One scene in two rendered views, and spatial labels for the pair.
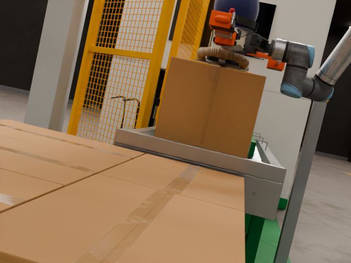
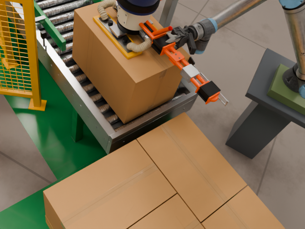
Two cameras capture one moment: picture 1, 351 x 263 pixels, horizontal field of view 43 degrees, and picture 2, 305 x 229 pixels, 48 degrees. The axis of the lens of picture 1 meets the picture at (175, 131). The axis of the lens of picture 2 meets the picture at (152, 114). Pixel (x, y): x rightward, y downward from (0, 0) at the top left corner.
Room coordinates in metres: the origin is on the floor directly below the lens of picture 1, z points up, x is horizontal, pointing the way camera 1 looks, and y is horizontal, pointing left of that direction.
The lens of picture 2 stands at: (1.24, 1.02, 2.28)
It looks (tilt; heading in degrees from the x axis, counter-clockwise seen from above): 54 degrees down; 296
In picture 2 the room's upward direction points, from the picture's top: 22 degrees clockwise
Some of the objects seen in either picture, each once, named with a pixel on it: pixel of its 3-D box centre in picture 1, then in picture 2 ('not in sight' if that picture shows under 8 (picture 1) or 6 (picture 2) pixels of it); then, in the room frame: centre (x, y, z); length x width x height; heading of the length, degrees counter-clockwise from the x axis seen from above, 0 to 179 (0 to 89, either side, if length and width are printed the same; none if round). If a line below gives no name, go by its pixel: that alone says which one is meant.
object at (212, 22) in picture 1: (221, 21); (207, 92); (1.55, -0.07, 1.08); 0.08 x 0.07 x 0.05; 173
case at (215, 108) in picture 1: (211, 113); (127, 57); (2.13, -0.15, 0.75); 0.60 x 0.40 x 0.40; 172
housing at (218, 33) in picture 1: (223, 30); (189, 73); (1.69, -0.09, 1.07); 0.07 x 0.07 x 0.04; 83
